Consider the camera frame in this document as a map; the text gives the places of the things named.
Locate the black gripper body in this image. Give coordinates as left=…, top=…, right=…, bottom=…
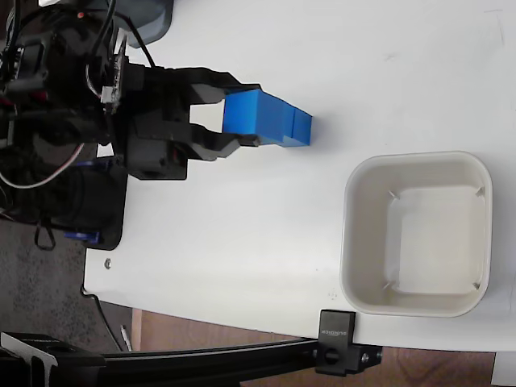
left=113, top=62, right=191, bottom=181

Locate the white square plastic bin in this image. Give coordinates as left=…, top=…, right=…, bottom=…
left=340, top=150, right=494, bottom=318

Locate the gray device housing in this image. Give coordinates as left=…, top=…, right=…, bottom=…
left=127, top=0, right=176, bottom=50

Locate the black table clamp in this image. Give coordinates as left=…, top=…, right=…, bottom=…
left=314, top=309, right=384, bottom=377

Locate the small camera circuit board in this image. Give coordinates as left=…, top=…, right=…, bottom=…
left=100, top=28, right=131, bottom=114

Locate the thick black cable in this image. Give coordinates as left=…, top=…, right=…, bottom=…
left=94, top=0, right=157, bottom=69

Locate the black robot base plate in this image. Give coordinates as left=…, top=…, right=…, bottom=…
left=36, top=160, right=127, bottom=252

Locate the white red servo wire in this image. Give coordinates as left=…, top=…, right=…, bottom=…
left=0, top=140, right=85, bottom=189

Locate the thin black floor cable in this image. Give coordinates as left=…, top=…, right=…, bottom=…
left=81, top=287, right=123, bottom=352

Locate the black rail mount bracket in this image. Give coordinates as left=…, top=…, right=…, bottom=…
left=0, top=331, right=107, bottom=387

